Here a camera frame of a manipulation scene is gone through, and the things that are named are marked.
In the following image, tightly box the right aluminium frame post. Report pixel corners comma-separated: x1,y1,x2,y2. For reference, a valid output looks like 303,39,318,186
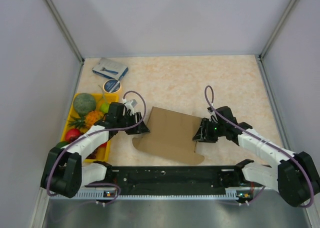
259,0,300,60

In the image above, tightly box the green apple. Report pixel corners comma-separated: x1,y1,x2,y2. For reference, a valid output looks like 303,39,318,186
99,103,110,113

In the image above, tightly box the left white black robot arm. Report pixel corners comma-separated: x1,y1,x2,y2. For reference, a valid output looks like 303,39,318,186
40,102,150,198

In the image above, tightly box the red apple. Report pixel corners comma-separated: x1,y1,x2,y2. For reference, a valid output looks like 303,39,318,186
64,128,82,143

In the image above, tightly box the purple cable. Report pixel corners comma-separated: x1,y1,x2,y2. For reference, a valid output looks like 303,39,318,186
46,90,147,205
204,85,315,207

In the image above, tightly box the green cantaloupe melon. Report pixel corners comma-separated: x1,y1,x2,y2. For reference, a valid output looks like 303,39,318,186
73,93,97,116

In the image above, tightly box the left aluminium frame post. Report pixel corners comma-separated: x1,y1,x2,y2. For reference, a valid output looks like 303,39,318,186
43,0,84,64

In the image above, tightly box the blue razor package box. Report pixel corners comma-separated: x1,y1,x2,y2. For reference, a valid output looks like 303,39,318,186
92,58,129,81

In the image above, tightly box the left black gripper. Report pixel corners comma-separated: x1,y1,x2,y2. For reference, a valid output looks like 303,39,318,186
117,112,150,135

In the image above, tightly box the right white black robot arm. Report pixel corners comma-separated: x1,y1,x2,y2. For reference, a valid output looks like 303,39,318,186
192,106,320,207

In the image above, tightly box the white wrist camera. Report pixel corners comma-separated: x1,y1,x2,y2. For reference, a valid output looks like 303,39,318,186
122,98,137,115
207,107,218,123

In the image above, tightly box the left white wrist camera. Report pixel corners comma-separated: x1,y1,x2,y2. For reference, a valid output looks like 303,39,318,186
122,98,137,115

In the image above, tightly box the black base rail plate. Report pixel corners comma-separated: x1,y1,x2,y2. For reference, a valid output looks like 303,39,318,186
88,165,252,195

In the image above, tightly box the blue tape roll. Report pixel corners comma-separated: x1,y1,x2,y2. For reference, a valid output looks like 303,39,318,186
102,79,122,94

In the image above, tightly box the green lime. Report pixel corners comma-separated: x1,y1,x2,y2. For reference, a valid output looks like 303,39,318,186
55,141,69,148

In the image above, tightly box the brown cardboard box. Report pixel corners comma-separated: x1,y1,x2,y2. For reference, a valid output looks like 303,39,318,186
132,107,205,166

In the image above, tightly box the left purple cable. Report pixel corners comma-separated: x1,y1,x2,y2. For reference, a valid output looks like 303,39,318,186
46,90,147,205

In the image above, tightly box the red tomato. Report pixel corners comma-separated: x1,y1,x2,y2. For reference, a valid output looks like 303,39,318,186
99,142,107,148

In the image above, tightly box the aluminium frame post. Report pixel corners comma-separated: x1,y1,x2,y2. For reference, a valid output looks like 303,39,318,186
43,0,84,64
259,0,300,60

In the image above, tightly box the orange toy pineapple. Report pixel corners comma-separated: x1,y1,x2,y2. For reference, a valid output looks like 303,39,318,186
68,110,104,129

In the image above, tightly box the white slotted cable duct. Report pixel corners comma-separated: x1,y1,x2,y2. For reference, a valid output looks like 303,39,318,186
74,187,253,201

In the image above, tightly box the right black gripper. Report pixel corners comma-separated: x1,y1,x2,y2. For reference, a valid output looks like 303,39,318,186
193,117,227,143

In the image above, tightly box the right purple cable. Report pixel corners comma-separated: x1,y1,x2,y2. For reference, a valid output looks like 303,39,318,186
204,85,315,207

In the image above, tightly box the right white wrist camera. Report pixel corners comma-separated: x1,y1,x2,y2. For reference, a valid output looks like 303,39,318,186
207,107,218,123

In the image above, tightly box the purple grape bunch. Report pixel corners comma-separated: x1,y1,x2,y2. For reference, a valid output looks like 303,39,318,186
87,148,99,159

